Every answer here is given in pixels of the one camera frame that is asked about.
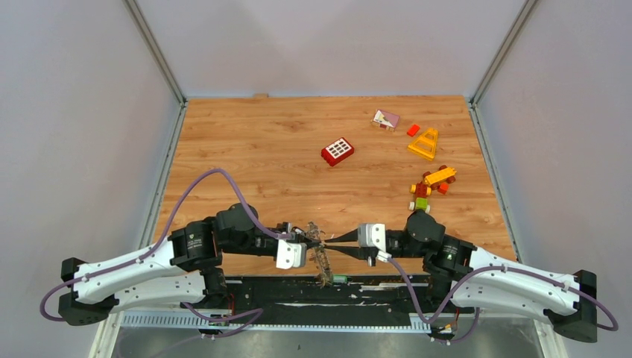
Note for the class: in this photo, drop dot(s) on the yellow orange toy car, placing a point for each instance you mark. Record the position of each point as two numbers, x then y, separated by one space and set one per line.
444 174

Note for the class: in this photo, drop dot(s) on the small red toy brick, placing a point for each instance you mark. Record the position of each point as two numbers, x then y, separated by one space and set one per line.
413 130

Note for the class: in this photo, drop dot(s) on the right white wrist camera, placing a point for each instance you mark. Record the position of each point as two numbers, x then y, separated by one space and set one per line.
366 229

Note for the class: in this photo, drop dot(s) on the yellow triangular toy frame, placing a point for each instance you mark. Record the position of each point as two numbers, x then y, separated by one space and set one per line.
425 145

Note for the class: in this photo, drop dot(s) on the small green bubble level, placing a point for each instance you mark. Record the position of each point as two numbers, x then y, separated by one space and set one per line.
340 279

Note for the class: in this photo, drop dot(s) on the large grey toothed keyring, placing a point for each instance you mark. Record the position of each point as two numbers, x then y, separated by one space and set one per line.
320 258

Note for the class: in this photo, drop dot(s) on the red window toy brick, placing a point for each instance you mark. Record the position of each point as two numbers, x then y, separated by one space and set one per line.
337 151

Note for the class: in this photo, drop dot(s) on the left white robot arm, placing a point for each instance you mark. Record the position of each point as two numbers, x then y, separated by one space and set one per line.
185 268

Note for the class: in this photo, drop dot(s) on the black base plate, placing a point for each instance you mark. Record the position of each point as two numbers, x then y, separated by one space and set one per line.
365 300

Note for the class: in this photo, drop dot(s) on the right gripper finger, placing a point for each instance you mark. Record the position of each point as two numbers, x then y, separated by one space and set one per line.
351 236
358 253

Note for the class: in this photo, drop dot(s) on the pink roof toy house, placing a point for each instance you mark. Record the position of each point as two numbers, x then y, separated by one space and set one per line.
385 120

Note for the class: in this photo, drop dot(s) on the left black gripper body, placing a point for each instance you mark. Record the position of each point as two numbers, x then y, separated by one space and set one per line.
287 227

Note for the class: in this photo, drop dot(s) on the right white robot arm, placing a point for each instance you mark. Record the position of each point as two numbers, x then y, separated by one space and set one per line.
467 276

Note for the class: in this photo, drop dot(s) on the red green toy vehicle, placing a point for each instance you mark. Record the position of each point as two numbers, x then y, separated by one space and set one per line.
420 193

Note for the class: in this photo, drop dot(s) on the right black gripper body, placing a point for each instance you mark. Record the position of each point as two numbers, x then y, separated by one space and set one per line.
398 249

